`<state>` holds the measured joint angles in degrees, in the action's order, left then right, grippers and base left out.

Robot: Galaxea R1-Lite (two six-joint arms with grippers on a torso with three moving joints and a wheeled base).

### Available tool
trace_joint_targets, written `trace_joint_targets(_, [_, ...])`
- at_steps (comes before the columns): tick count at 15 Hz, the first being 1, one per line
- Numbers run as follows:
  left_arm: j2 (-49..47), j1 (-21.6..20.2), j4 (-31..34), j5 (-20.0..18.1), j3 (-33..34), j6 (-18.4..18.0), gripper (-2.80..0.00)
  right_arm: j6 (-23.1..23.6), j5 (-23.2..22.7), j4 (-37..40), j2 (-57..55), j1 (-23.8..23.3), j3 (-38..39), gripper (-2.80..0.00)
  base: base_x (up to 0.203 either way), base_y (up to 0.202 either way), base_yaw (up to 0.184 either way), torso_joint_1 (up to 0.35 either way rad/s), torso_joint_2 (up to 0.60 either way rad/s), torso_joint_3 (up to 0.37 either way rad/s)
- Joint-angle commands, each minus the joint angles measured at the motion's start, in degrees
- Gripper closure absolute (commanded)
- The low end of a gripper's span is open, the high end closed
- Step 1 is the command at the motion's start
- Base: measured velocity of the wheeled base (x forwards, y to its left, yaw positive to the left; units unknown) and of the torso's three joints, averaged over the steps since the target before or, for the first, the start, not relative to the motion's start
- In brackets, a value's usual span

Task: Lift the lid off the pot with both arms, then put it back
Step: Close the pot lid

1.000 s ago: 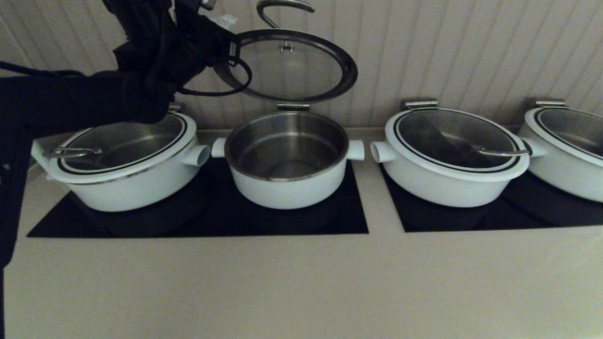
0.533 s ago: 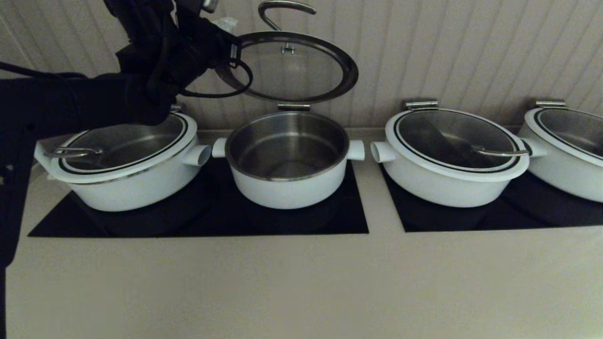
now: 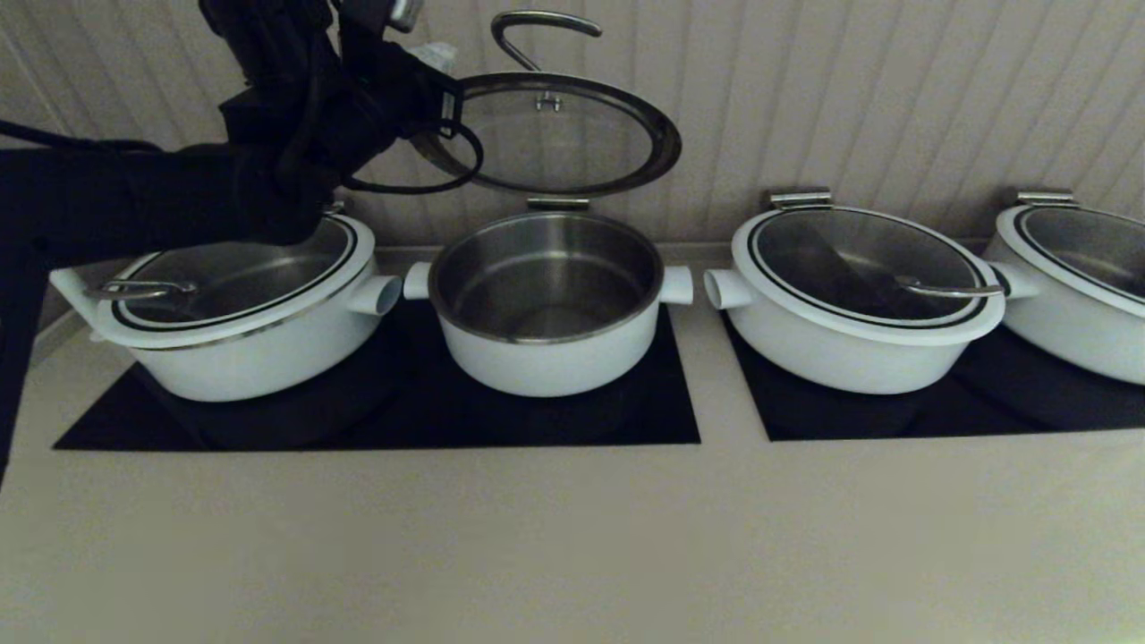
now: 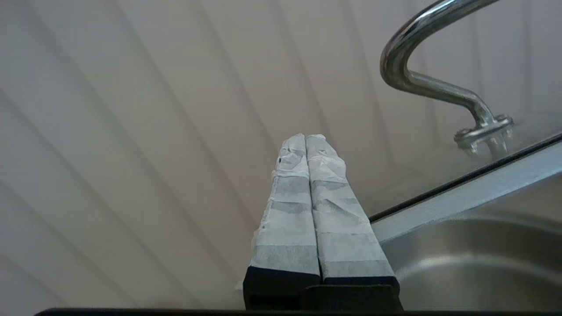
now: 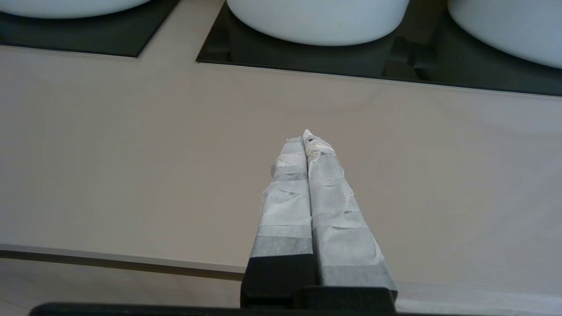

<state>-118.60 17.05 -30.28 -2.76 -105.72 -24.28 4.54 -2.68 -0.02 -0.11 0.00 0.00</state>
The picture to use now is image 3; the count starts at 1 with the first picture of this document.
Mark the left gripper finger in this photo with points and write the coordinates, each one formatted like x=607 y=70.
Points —
x=445 y=70
x=434 y=52

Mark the white far right pot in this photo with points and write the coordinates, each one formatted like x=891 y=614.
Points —
x=1100 y=250

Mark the white slanted pole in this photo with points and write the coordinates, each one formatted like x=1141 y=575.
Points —
x=72 y=291

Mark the white steel-lined pot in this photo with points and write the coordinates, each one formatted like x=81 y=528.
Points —
x=1073 y=344
x=268 y=371
x=832 y=367
x=546 y=371

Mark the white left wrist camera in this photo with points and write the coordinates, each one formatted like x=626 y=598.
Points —
x=404 y=13

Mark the white left pot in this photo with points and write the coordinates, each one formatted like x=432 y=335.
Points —
x=250 y=273

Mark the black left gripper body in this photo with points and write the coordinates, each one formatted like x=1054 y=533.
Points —
x=394 y=98

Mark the black induction cooktop plate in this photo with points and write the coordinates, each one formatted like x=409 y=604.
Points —
x=666 y=420
x=984 y=416

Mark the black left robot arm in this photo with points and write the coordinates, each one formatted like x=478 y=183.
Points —
x=134 y=197

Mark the glass lid with white rim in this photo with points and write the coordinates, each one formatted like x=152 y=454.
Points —
x=662 y=134

